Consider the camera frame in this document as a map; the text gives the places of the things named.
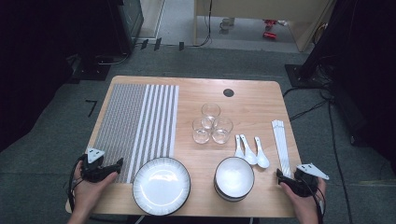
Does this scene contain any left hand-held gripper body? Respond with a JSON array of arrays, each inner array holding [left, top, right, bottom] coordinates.
[[81, 147, 108, 184]]

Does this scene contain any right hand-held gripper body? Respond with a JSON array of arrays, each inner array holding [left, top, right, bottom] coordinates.
[[290, 163, 330, 198]]

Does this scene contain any bundle of white chopsticks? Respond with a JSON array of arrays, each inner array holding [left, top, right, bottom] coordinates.
[[271, 119, 292, 179]]

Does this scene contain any white plate dark rim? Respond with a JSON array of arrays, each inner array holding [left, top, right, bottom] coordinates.
[[132, 157, 191, 217]]

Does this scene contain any clear drinking glass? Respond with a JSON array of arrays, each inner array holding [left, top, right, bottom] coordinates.
[[211, 116, 234, 145], [200, 102, 221, 130], [191, 117, 213, 145]]

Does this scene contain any person's left hand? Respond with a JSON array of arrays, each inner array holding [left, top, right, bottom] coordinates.
[[73, 161, 119, 216]]

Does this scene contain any person's right hand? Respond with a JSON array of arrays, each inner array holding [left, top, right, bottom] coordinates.
[[278, 178, 327, 224]]

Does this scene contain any grey striped placemat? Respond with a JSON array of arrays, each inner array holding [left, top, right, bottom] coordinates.
[[92, 83, 180, 185]]

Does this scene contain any black stand base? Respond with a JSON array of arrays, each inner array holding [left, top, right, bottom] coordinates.
[[72, 57, 111, 82], [284, 63, 332, 91]]

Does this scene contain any black curtain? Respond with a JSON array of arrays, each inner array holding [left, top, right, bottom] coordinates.
[[298, 0, 396, 175], [0, 0, 122, 153]]

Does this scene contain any dark cabinet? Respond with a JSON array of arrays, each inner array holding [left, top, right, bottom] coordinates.
[[106, 0, 145, 55]]

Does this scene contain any red object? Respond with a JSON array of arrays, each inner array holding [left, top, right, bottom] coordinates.
[[263, 19, 278, 32]]

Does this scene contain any pale round object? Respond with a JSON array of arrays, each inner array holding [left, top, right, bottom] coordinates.
[[219, 17, 236, 34]]

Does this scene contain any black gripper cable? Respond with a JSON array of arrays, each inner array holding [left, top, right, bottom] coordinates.
[[67, 155, 87, 213], [306, 178, 326, 224]]

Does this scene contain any black floor cable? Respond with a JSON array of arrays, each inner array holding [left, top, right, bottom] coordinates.
[[97, 52, 130, 66], [328, 99, 354, 224], [282, 87, 335, 122]]

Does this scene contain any black hanging cable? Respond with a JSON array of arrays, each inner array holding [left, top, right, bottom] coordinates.
[[191, 0, 214, 48]]

